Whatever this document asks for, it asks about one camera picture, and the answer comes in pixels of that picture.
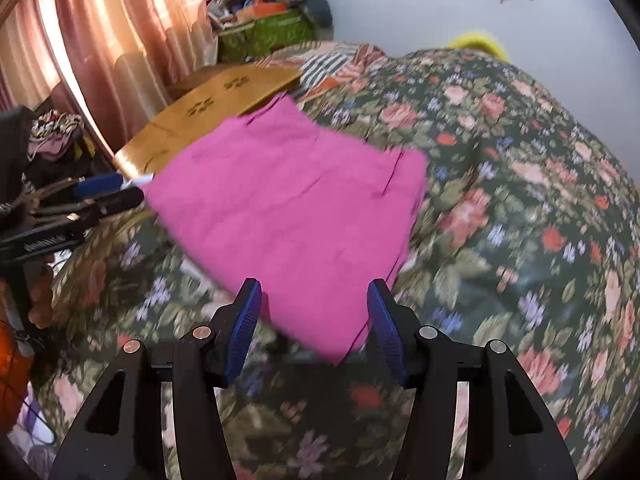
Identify green storage basket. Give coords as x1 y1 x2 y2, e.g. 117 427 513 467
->
217 10 316 64

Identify pink striped curtain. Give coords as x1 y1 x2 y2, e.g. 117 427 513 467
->
1 0 217 153

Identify floral bed cover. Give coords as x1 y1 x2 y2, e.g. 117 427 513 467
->
36 50 639 479

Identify striped patchwork blanket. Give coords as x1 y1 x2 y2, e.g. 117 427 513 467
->
255 40 387 100

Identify left hand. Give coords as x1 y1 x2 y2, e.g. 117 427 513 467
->
28 256 54 330

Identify pink pants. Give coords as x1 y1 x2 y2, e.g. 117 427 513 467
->
144 94 427 363

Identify wooden lap desk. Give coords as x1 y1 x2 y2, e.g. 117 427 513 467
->
113 64 302 179

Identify orange sleeve forearm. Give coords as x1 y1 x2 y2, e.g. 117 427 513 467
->
0 321 32 436

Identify yellow foam headboard tube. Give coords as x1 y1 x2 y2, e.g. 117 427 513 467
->
448 30 510 62

